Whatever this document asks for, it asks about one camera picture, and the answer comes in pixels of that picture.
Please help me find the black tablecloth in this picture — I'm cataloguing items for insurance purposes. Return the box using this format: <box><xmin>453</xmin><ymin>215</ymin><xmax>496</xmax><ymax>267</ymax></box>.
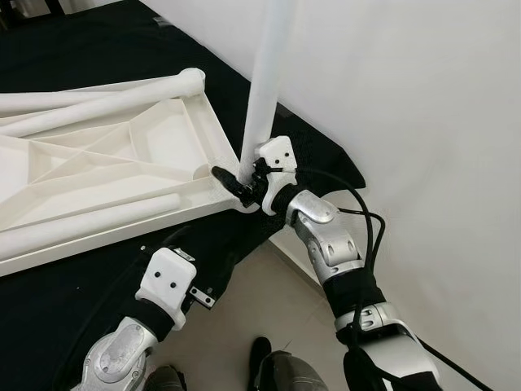
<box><xmin>0</xmin><ymin>0</ymin><xmax>367</xmax><ymax>391</ymax></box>

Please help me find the white plastic children table top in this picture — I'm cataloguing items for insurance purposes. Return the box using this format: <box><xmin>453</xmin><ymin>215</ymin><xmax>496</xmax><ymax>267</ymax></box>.
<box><xmin>0</xmin><ymin>73</ymin><xmax>261</xmax><ymax>278</ymax></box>

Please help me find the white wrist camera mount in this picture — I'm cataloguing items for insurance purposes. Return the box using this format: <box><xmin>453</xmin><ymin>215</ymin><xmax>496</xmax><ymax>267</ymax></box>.
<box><xmin>134</xmin><ymin>247</ymin><xmax>196</xmax><ymax>331</ymax></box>
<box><xmin>252</xmin><ymin>137</ymin><xmax>298</xmax><ymax>214</ymax></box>

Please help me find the grey robot left leg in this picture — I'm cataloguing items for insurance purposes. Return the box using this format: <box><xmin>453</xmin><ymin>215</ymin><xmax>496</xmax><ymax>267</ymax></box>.
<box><xmin>145</xmin><ymin>365</ymin><xmax>188</xmax><ymax>391</ymax></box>

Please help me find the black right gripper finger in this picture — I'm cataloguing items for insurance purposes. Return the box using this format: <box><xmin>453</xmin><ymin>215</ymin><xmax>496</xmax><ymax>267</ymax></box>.
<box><xmin>211</xmin><ymin>165</ymin><xmax>247</xmax><ymax>200</ymax></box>

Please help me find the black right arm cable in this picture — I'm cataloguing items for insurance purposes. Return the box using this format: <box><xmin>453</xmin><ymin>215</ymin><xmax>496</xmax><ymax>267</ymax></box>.
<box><xmin>289</xmin><ymin>167</ymin><xmax>489</xmax><ymax>391</ymax></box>

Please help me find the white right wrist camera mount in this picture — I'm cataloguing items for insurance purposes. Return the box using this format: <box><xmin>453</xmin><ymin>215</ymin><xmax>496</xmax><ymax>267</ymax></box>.
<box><xmin>252</xmin><ymin>137</ymin><xmax>298</xmax><ymax>214</ymax></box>

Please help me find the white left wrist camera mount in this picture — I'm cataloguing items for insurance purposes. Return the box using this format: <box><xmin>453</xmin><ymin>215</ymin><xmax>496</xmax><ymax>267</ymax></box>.
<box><xmin>134</xmin><ymin>247</ymin><xmax>196</xmax><ymax>331</ymax></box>

